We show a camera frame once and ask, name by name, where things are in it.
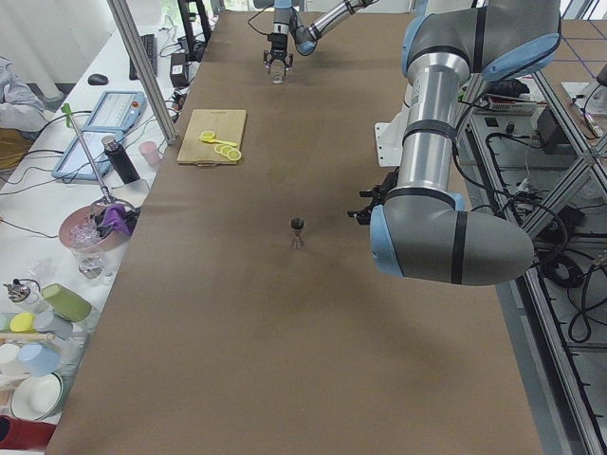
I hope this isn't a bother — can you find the pink bowl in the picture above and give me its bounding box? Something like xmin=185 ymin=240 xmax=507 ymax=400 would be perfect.
xmin=59 ymin=206 xmax=129 ymax=251

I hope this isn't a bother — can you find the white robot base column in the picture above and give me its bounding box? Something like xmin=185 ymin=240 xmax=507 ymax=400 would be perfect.
xmin=374 ymin=103 xmax=409 ymax=168

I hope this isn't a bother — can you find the aluminium frame post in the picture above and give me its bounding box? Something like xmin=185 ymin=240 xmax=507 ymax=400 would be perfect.
xmin=107 ymin=0 xmax=177 ymax=145

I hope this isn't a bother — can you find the pink cup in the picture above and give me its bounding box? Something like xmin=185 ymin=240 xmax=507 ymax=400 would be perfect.
xmin=138 ymin=140 xmax=161 ymax=167

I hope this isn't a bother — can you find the white green-rimmed bowl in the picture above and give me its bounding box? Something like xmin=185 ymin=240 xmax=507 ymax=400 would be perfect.
xmin=9 ymin=373 xmax=64 ymax=421

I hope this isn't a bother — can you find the blue teach pendant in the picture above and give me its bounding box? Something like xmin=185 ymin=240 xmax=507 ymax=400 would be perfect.
xmin=83 ymin=90 xmax=146 ymax=133
xmin=51 ymin=131 xmax=124 ymax=181

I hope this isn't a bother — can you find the black keyboard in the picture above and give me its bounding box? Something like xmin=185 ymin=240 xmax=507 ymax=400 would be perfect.
xmin=128 ymin=33 xmax=158 ymax=81

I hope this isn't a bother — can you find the green cup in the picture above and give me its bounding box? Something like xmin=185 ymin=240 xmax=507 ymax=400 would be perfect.
xmin=42 ymin=283 xmax=92 ymax=322

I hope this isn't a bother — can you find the wooden cutting board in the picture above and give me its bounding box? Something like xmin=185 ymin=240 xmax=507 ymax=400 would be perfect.
xmin=176 ymin=109 xmax=247 ymax=168

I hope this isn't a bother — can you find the yellow cup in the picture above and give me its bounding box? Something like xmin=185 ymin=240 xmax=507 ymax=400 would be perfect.
xmin=9 ymin=312 xmax=36 ymax=334

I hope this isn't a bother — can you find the light blue cup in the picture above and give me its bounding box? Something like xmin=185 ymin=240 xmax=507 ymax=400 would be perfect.
xmin=18 ymin=342 xmax=61 ymax=376

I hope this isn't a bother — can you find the black computer mouse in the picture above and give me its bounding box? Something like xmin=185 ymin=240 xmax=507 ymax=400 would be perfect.
xmin=87 ymin=73 xmax=109 ymax=86

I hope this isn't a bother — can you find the purple cloth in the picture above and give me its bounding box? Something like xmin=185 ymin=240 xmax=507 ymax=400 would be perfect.
xmin=101 ymin=204 xmax=133 ymax=236

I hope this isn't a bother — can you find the black water bottle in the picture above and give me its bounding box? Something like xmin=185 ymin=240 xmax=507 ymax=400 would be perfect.
xmin=101 ymin=135 xmax=140 ymax=184

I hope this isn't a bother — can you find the yellow lemon slice on stick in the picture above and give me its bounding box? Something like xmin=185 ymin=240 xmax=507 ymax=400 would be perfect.
xmin=198 ymin=130 xmax=238 ymax=147

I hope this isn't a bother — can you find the metal jigger measuring cup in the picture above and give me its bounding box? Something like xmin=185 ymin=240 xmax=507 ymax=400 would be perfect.
xmin=290 ymin=217 xmax=305 ymax=249

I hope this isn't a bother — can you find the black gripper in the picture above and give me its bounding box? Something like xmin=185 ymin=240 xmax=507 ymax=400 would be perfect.
xmin=263 ymin=32 xmax=293 ymax=74
xmin=358 ymin=170 xmax=397 ymax=225

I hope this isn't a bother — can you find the clear glass cup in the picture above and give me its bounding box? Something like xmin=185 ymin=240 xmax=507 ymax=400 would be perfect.
xmin=270 ymin=61 xmax=286 ymax=84

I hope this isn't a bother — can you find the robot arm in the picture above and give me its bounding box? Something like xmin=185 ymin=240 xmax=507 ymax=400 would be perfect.
xmin=370 ymin=1 xmax=561 ymax=286
xmin=264 ymin=0 xmax=374 ymax=83

